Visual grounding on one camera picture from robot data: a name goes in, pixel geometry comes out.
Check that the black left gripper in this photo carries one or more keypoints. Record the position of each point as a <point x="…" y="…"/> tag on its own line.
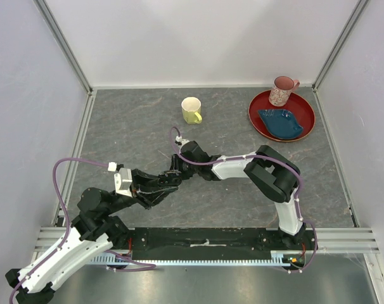
<point x="141" y="182"/>

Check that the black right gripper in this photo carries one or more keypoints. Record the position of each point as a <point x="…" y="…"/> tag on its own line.
<point x="175" y="163"/>

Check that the black clip object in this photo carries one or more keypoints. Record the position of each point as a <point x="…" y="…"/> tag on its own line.
<point x="169" y="179"/>

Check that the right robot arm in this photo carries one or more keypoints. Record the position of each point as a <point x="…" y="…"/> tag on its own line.
<point x="275" y="177"/>

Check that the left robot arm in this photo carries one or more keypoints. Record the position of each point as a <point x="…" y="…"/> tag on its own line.
<point x="95" y="230"/>

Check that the yellow-green ceramic mug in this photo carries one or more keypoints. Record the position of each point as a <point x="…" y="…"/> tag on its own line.
<point x="191" y="110"/>

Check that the blue leaf-shaped dish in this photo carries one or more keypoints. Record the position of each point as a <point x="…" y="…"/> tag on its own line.
<point x="281" y="123"/>

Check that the pink patterned mug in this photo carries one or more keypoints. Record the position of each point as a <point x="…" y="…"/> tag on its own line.
<point x="283" y="87"/>

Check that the red round tray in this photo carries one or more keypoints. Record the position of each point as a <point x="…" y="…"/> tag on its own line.
<point x="296" y="104"/>

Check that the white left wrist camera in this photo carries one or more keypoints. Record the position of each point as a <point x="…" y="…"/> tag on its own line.
<point x="122" y="179"/>

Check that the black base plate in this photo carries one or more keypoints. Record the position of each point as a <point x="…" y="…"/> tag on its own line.
<point x="208" y="243"/>

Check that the light blue cable duct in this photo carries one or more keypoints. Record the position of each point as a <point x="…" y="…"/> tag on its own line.
<point x="276" y="260"/>

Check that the left aluminium frame post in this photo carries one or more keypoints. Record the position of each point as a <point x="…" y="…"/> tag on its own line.
<point x="61" y="40"/>

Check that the aluminium frame post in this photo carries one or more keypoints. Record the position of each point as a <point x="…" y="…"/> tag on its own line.
<point x="343" y="37"/>
<point x="61" y="40"/>

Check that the right aluminium frame post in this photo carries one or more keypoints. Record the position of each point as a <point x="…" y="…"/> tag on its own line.
<point x="343" y="37"/>

